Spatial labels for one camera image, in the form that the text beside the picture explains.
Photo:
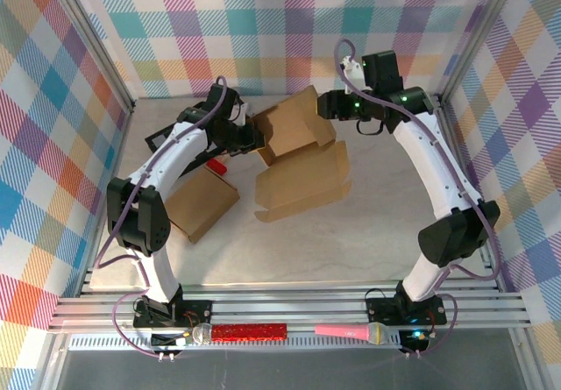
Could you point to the small brown cardboard box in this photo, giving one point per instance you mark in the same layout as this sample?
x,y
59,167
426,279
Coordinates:
x,y
201,206

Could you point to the large brown cardboard box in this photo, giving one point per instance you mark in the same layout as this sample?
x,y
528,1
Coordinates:
x,y
302,179

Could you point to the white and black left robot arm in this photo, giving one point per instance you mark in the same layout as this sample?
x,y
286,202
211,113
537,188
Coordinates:
x,y
171,158

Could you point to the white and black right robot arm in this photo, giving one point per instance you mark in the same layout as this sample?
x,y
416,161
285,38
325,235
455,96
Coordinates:
x,y
434,166

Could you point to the red block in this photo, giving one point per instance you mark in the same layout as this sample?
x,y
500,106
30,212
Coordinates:
x,y
218,167

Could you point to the black and grey chessboard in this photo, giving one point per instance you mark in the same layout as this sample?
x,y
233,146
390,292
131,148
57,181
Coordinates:
x,y
160,138

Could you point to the red glitter microphone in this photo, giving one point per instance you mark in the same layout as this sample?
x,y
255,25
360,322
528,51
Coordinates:
x,y
250,333

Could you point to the small black controller board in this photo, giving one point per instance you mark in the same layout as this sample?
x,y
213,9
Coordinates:
x,y
164,339
416,338

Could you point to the pink microphone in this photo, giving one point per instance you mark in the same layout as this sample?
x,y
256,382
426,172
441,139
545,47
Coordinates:
x,y
346,331

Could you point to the aluminium frame post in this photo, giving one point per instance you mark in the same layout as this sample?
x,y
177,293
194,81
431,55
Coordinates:
x,y
94,44
475,39

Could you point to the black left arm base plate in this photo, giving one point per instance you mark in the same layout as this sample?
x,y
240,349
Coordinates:
x,y
197,311

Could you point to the aluminium frame rail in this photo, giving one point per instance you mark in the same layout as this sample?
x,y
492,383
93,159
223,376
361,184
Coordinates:
x,y
285,307

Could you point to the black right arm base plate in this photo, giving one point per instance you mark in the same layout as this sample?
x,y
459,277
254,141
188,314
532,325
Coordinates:
x,y
381,309

